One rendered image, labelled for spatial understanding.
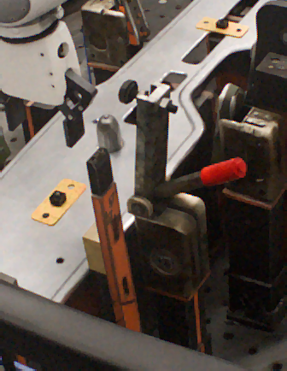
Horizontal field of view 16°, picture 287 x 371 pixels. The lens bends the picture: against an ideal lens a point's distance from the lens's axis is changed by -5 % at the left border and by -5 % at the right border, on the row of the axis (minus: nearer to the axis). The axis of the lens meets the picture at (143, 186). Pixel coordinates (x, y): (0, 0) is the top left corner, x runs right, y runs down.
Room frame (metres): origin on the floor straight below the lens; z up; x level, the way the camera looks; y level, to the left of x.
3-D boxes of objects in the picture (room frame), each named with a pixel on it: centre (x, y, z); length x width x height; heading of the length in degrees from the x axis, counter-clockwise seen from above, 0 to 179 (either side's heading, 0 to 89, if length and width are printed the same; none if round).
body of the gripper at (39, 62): (1.03, 0.11, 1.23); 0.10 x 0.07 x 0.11; 54
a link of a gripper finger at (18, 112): (1.07, 0.15, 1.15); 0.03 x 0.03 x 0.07; 54
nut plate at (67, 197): (1.03, 0.11, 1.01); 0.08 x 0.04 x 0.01; 144
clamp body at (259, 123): (1.06, -0.15, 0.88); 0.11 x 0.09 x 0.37; 55
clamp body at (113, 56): (1.47, 0.01, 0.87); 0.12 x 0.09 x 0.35; 55
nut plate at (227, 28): (1.41, -0.16, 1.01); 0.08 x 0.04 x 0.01; 55
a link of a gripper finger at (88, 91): (1.01, 0.07, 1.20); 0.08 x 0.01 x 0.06; 54
